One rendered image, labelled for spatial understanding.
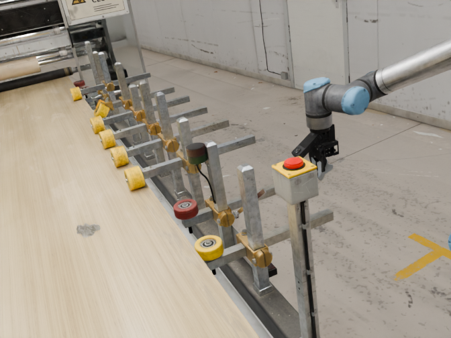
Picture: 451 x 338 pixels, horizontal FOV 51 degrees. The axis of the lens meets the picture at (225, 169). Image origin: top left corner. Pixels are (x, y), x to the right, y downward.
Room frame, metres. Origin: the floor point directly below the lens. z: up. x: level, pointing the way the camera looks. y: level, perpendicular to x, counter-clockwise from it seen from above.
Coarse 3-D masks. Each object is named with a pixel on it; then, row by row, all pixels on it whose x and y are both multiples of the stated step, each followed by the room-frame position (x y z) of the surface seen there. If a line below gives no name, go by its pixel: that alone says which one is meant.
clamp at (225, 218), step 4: (208, 200) 1.43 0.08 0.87; (208, 204) 1.40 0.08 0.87; (212, 204) 1.39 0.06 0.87; (212, 208) 1.37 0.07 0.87; (228, 208) 1.35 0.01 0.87; (212, 212) 1.37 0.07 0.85; (216, 212) 1.34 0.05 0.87; (220, 212) 1.33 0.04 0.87; (224, 212) 1.33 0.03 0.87; (228, 212) 1.33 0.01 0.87; (216, 216) 1.34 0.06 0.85; (220, 216) 1.32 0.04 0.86; (224, 216) 1.31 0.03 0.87; (228, 216) 1.32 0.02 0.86; (232, 216) 1.32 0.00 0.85; (216, 220) 1.35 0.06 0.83; (220, 220) 1.31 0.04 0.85; (224, 220) 1.31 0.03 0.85; (228, 220) 1.32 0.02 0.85; (232, 220) 1.32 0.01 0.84; (220, 224) 1.33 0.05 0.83; (224, 224) 1.31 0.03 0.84; (228, 224) 1.32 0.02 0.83
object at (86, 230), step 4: (84, 224) 1.32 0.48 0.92; (96, 224) 1.31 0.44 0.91; (80, 228) 1.32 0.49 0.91; (84, 228) 1.31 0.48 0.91; (88, 228) 1.30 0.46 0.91; (92, 228) 1.31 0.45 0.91; (96, 228) 1.30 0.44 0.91; (100, 228) 1.30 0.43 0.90; (80, 232) 1.29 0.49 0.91; (84, 232) 1.29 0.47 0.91; (88, 232) 1.28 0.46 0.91; (92, 232) 1.28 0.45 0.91; (84, 236) 1.27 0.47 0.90; (88, 236) 1.27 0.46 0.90
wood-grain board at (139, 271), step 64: (0, 128) 2.62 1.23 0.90; (64, 128) 2.42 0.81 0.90; (0, 192) 1.72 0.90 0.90; (64, 192) 1.62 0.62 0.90; (128, 192) 1.53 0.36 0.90; (0, 256) 1.24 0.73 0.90; (64, 256) 1.18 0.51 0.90; (128, 256) 1.12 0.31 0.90; (192, 256) 1.07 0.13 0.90; (0, 320) 0.94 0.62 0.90; (64, 320) 0.90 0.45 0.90; (128, 320) 0.86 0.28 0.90; (192, 320) 0.83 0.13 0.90
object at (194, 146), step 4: (192, 144) 1.36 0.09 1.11; (196, 144) 1.35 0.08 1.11; (200, 144) 1.35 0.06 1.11; (188, 148) 1.33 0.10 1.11; (192, 148) 1.33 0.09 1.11; (196, 148) 1.32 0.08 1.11; (208, 160) 1.33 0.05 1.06; (196, 164) 1.33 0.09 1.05; (208, 164) 1.34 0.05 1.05; (200, 172) 1.34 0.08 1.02; (204, 176) 1.34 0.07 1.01; (208, 180) 1.34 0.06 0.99; (212, 192) 1.34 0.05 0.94; (212, 196) 1.34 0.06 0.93
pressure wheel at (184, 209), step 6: (174, 204) 1.37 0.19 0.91; (180, 204) 1.37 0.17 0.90; (186, 204) 1.35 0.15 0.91; (192, 204) 1.35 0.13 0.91; (174, 210) 1.34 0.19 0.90; (180, 210) 1.33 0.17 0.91; (186, 210) 1.32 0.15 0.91; (192, 210) 1.32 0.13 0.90; (198, 210) 1.35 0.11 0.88; (180, 216) 1.32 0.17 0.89; (186, 216) 1.32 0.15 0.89; (192, 216) 1.32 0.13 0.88
